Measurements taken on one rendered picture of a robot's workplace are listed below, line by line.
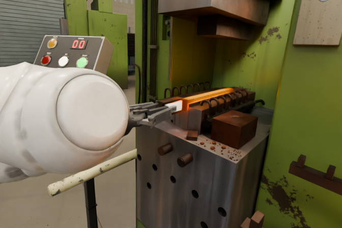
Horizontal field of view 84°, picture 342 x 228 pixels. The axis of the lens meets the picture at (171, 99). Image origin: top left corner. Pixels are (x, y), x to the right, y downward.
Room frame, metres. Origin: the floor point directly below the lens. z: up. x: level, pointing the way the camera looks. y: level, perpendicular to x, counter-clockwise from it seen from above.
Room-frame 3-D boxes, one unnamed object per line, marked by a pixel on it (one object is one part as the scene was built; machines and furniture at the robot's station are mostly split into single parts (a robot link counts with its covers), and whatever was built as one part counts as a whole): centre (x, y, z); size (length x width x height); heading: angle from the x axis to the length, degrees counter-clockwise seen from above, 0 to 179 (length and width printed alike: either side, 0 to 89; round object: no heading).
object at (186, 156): (0.46, -0.05, 0.87); 0.04 x 0.03 x 0.03; 137
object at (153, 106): (0.49, 0.07, 1.00); 0.11 x 0.01 x 0.04; 142
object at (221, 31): (0.76, -0.21, 1.24); 0.30 x 0.07 x 0.06; 137
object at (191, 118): (0.75, -0.16, 0.96); 0.42 x 0.20 x 0.09; 137
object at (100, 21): (5.59, 1.96, 1.45); 2.20 x 1.23 x 2.90; 128
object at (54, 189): (0.77, 0.30, 0.62); 0.44 x 0.05 x 0.05; 137
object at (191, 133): (0.51, -0.07, 0.92); 0.04 x 0.03 x 0.01; 169
